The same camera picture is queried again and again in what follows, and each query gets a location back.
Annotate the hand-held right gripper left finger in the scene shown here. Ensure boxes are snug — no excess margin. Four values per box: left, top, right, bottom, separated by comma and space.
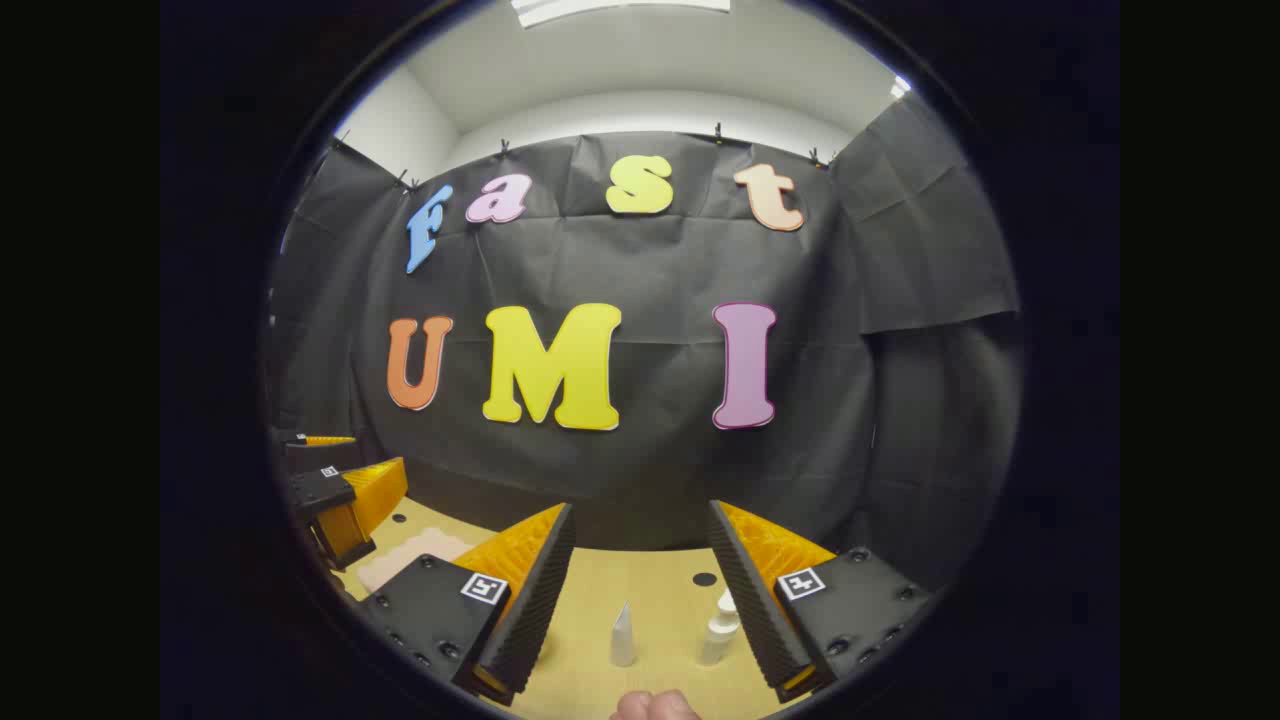
358, 502, 578, 707

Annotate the black backdrop cloth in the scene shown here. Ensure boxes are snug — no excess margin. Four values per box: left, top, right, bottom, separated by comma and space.
268, 95, 1023, 591

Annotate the white pump bottle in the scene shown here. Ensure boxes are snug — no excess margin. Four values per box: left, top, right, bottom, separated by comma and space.
698, 588, 742, 667

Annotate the pink suitcase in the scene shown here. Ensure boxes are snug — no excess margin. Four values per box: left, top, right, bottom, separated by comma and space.
357, 528, 476, 593

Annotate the ceiling light panel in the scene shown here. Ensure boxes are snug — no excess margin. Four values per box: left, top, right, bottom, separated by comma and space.
512, 0, 731, 28

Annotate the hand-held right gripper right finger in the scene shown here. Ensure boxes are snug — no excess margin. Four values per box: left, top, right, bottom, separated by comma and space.
708, 500, 935, 705

